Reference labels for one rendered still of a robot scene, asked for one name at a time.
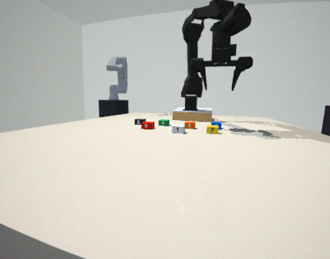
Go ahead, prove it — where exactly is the red block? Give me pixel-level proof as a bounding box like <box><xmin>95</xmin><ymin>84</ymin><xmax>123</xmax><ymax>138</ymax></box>
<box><xmin>141</xmin><ymin>122</ymin><xmax>154</xmax><ymax>130</ymax></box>

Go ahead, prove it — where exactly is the green block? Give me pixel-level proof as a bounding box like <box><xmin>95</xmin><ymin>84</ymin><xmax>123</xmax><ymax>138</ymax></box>
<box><xmin>158</xmin><ymin>119</ymin><xmax>169</xmax><ymax>126</ymax></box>

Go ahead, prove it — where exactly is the blue block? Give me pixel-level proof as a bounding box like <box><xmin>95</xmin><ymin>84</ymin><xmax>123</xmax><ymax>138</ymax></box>
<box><xmin>212</xmin><ymin>122</ymin><xmax>222</xmax><ymax>130</ymax></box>

